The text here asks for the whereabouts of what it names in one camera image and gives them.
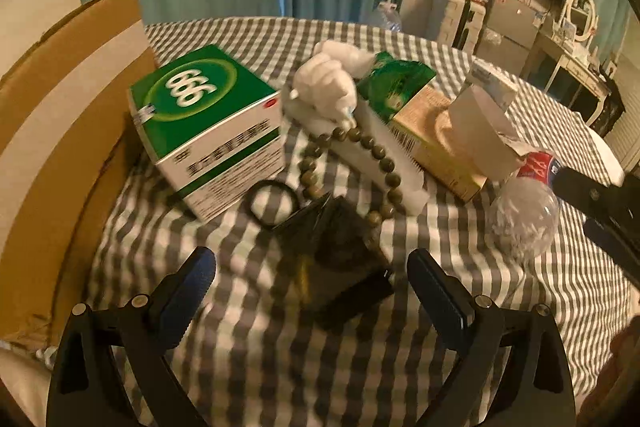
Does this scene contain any crushed clear plastic bottle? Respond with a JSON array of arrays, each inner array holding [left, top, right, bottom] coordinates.
[[488, 150, 561, 262]]

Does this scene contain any white paper cup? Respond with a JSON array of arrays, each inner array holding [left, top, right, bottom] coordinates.
[[448, 84, 536, 182]]

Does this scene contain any dark glossy packet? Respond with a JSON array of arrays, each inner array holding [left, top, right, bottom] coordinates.
[[273, 194, 394, 329]]

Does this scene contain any tan yellow carton box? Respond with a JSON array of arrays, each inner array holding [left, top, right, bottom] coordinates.
[[388, 86, 487, 202]]

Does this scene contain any black hair tie ring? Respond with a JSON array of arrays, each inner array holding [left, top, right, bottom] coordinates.
[[247, 180, 302, 229]]

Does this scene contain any green white medicine box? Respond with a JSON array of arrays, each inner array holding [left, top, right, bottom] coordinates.
[[128, 46, 284, 222]]

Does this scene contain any dark bead bracelet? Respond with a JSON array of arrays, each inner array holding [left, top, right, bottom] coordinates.
[[297, 126, 407, 228]]

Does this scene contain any person's hand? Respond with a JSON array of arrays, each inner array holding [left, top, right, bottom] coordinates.
[[576, 315, 639, 426]]

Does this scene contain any white vanity table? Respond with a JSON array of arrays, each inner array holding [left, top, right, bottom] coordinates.
[[521, 32, 612, 126]]

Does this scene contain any grey checkered tablecloth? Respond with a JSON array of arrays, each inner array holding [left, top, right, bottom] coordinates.
[[81, 16, 634, 427]]

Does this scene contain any white oval vanity mirror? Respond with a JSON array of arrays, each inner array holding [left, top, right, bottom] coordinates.
[[560, 0, 599, 46]]

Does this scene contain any grey mini fridge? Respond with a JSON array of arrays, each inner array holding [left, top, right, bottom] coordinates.
[[475, 0, 541, 75]]

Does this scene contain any white suitcase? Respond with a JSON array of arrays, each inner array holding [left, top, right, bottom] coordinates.
[[425, 0, 486, 54]]

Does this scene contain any brown cardboard box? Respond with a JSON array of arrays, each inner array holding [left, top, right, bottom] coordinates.
[[1, 0, 156, 351]]

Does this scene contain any green snack packet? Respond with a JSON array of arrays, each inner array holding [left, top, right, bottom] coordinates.
[[357, 51, 437, 124]]

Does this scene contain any white foam strip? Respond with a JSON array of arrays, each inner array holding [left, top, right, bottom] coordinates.
[[283, 96, 428, 216]]

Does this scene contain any large clear water jug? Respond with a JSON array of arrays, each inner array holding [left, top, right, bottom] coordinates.
[[368, 1, 401, 31]]

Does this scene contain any white glove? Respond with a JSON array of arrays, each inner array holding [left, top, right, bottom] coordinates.
[[290, 40, 375, 130]]

